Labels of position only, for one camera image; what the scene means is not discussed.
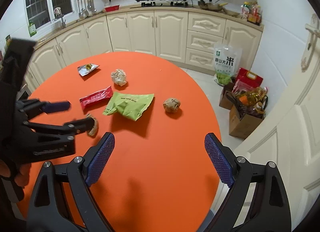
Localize wok with lid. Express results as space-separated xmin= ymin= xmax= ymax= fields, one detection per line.
xmin=198 ymin=0 xmax=228 ymax=12

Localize red gift box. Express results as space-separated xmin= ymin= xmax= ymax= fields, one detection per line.
xmin=232 ymin=68 xmax=263 ymax=94

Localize round orange table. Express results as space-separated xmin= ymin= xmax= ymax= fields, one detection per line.
xmin=32 ymin=52 xmax=220 ymax=231

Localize person left hand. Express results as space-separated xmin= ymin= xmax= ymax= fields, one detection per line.
xmin=0 ymin=159 xmax=32 ymax=189

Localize sink faucet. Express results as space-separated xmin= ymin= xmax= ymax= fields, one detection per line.
xmin=54 ymin=7 xmax=66 ymax=29

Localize cream lower kitchen cabinets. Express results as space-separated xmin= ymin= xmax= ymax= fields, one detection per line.
xmin=25 ymin=8 xmax=263 ymax=90

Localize light green snack bag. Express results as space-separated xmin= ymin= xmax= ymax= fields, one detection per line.
xmin=103 ymin=92 xmax=154 ymax=121

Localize small cardboard box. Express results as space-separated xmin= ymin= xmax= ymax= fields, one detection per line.
xmin=219 ymin=82 xmax=235 ymax=110

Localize red snack wrapper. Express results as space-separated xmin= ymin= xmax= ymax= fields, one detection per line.
xmin=79 ymin=86 xmax=113 ymax=110

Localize cardboard box with oil bottles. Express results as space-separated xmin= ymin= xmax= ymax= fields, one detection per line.
xmin=227 ymin=87 xmax=268 ymax=139

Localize silver snack wrapper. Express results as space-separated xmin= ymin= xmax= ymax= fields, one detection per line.
xmin=77 ymin=63 xmax=99 ymax=77

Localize white paper ball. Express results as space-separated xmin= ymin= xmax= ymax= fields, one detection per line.
xmin=111 ymin=69 xmax=127 ymax=87

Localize condiment bottles group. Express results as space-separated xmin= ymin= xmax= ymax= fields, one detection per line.
xmin=240 ymin=1 xmax=262 ymax=25

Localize hanging utensil rack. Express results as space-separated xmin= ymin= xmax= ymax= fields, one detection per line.
xmin=76 ymin=0 xmax=98 ymax=20

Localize black gas stove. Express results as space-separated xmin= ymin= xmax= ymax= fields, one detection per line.
xmin=135 ymin=0 xmax=190 ymax=8

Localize brown paper ball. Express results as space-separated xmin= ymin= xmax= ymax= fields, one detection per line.
xmin=86 ymin=114 xmax=99 ymax=138
xmin=163 ymin=97 xmax=181 ymax=113

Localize green dish soap bottle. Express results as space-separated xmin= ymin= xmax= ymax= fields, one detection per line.
xmin=28 ymin=21 xmax=37 ymax=37

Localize white rice bag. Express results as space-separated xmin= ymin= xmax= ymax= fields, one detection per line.
xmin=214 ymin=44 xmax=242 ymax=86

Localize white panel door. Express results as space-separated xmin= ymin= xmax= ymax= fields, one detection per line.
xmin=232 ymin=14 xmax=320 ymax=227

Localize red basin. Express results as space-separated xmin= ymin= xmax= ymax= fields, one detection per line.
xmin=104 ymin=5 xmax=120 ymax=12

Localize metal door handle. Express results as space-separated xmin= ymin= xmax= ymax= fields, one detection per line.
xmin=300 ymin=14 xmax=319 ymax=72

